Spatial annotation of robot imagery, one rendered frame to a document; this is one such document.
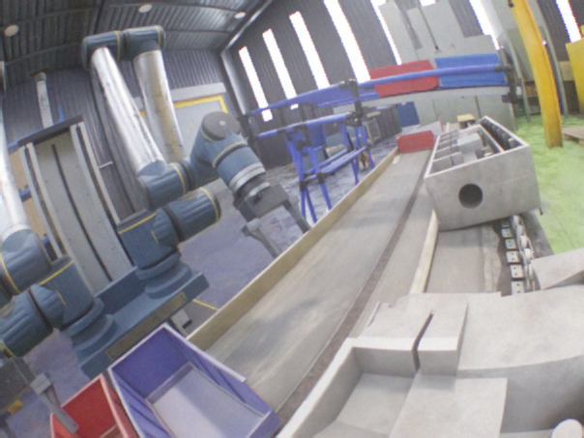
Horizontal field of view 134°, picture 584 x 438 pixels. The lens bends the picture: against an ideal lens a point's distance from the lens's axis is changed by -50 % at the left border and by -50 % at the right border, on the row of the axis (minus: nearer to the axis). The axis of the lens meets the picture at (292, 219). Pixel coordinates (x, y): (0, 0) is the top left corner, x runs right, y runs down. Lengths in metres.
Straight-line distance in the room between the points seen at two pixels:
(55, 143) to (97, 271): 0.70
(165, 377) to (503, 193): 1.05
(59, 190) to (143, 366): 1.01
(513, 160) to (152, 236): 1.29
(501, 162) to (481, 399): 0.66
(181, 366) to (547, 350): 0.70
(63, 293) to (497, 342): 1.12
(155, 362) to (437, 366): 0.58
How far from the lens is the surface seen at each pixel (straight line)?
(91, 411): 0.70
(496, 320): 0.32
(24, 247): 0.68
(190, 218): 1.13
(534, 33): 5.48
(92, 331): 1.08
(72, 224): 1.41
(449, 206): 0.84
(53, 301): 1.05
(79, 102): 11.40
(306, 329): 0.63
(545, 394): 0.30
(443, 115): 7.37
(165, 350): 0.67
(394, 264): 0.76
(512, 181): 0.83
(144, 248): 1.08
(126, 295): 1.31
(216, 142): 0.64
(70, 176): 1.44
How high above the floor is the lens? 1.17
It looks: 17 degrees down
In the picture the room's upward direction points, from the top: 20 degrees counter-clockwise
